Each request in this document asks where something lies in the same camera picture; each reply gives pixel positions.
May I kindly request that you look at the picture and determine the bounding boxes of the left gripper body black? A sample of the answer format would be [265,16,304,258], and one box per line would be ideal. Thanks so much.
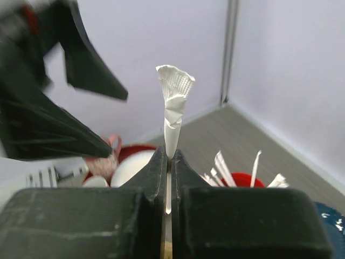
[1,1,70,89]

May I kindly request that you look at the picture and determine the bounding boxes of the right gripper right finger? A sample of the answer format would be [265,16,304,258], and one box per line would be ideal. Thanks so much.
[171,150,213,258]

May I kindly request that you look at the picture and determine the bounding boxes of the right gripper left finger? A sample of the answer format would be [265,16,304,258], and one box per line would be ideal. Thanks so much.
[125,147,168,258]

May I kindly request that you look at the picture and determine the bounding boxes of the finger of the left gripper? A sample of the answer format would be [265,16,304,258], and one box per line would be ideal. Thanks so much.
[0,43,113,162]
[55,1,128,101]

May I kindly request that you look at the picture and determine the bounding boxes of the white paper plates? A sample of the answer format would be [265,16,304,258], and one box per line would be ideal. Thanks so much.
[82,150,155,187]

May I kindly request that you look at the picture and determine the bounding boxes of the red round tray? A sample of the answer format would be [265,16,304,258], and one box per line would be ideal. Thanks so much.
[82,144,156,183]

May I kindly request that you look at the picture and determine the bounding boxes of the pink mug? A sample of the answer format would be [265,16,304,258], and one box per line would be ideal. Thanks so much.
[83,134,122,182]

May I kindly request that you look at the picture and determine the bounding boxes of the red straw holder cup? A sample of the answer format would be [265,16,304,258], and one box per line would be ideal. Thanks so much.
[231,172,266,188]

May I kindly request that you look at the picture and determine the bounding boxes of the white wrapped straw horizontal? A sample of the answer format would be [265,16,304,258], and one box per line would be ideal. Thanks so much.
[267,174,289,188]

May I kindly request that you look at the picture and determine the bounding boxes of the blue ceramic leaf dish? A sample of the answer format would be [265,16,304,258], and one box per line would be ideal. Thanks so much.
[315,202,344,259]

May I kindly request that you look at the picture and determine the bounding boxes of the aluminium rail frame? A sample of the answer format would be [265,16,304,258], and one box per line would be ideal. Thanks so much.
[25,165,88,188]

